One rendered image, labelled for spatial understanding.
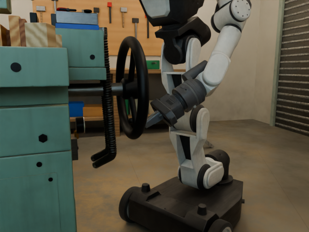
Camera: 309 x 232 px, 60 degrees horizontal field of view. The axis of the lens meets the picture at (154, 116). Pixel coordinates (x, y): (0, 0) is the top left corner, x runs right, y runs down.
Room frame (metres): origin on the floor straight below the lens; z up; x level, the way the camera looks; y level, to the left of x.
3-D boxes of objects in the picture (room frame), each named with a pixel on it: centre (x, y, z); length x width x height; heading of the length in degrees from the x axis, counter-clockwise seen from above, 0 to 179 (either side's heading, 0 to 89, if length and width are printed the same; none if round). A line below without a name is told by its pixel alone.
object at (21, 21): (0.66, 0.30, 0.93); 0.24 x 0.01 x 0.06; 20
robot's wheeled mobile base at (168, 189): (1.43, -0.24, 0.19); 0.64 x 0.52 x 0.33; 140
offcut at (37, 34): (0.48, 0.20, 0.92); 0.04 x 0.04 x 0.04; 89
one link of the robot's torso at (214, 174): (1.46, -0.26, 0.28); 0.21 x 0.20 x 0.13; 140
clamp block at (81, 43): (0.72, 0.21, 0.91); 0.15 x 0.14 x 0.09; 20
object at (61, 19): (0.73, 0.21, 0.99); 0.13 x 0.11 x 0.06; 20
